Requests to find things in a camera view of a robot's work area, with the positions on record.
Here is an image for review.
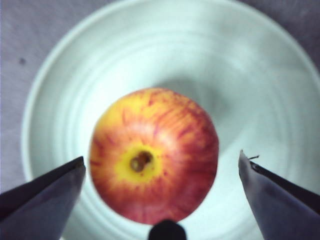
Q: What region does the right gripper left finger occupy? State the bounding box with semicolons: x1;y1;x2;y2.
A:
0;156;87;240

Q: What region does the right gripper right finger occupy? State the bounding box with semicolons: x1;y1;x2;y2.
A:
238;149;320;240

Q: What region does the red yellow apple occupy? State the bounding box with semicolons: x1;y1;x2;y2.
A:
89;87;221;225

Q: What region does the green plate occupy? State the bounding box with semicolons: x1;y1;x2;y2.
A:
21;0;320;240

